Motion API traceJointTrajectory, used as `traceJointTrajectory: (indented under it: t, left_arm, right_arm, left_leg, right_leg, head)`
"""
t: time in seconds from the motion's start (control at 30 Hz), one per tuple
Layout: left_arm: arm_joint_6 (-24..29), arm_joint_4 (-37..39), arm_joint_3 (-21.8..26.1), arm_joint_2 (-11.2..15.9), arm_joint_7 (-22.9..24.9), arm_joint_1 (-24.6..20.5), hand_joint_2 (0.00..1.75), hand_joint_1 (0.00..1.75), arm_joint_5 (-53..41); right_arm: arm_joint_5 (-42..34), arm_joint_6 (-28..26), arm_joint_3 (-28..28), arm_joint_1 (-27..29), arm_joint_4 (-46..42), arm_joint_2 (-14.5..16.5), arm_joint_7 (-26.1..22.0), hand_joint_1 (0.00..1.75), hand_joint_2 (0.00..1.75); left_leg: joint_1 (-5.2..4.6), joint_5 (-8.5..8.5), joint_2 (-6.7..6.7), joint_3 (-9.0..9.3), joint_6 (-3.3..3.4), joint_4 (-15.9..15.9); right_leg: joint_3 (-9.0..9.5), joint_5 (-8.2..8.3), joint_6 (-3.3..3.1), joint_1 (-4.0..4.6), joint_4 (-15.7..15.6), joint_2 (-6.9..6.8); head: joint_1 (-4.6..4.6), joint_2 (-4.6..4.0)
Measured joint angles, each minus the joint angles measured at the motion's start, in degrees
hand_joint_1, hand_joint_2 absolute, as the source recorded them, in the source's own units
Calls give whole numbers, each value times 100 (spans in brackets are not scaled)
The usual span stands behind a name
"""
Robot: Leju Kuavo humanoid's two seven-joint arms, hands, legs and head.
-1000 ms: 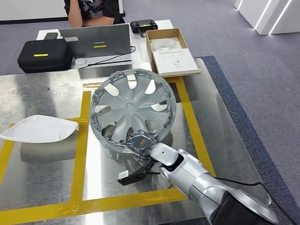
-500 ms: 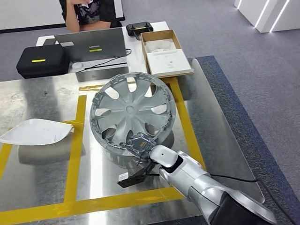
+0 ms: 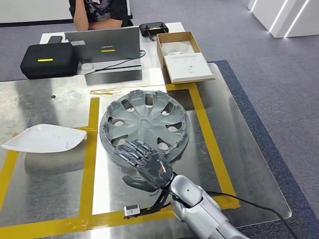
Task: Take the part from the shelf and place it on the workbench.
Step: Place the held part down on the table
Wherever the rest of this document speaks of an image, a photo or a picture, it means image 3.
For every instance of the white round puck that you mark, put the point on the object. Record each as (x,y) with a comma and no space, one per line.
(88,67)

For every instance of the black carry case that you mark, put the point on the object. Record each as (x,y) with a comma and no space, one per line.
(50,66)

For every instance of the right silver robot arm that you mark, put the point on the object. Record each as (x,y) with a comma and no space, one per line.
(199,211)

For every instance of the black phone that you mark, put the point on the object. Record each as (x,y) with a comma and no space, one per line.
(55,39)

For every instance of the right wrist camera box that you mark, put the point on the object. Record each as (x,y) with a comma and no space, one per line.
(131,211)

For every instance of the white foam insert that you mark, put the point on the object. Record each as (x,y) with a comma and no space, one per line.
(174,47)

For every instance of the white lit platform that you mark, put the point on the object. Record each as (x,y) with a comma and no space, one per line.
(264,16)

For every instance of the grey plastic wheel hubcap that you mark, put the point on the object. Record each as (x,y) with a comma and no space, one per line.
(149,122)

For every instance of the steel workbench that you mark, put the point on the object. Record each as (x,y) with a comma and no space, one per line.
(236,148)

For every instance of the grey laptop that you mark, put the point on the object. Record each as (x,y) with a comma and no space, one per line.
(104,43)

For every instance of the person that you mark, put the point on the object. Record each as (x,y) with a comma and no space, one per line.
(82,16)

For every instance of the black controller device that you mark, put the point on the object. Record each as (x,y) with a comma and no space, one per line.
(153,28)

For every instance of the flat white box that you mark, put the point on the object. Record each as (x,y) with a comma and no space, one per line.
(189,67)

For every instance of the white plastic panel part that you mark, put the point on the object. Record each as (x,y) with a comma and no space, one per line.
(44,138)

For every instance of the brown cardboard box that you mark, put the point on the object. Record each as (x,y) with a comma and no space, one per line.
(179,36)

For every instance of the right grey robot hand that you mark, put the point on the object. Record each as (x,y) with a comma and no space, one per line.
(154,168)

